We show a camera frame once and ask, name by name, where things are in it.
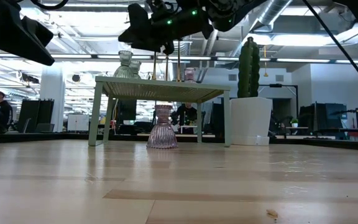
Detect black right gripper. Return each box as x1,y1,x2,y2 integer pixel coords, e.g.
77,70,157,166
118,0,214,56

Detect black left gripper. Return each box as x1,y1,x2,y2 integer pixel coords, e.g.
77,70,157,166
0,0,55,66

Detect green ribbed glass candle holder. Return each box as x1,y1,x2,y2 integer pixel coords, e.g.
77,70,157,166
129,60,142,80
113,50,135,78

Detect pink ribbed glass candle holder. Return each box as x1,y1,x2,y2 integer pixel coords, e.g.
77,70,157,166
183,67,197,84
146,104,179,149

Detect green perforated metal table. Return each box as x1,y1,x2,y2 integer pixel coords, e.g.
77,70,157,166
88,76,231,147

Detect green cactus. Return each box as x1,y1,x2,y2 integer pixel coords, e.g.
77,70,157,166
237,36,260,99

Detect black cabinet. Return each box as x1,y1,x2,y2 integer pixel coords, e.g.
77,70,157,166
17,98,55,134

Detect white cabinet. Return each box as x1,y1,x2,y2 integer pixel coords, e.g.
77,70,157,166
67,114,90,133

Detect black background workstation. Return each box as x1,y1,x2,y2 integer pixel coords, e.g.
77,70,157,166
298,102,358,139

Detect black aluminium table frame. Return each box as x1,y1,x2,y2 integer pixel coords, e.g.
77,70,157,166
0,132,358,152

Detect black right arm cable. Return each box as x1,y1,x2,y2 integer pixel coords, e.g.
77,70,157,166
301,0,358,97

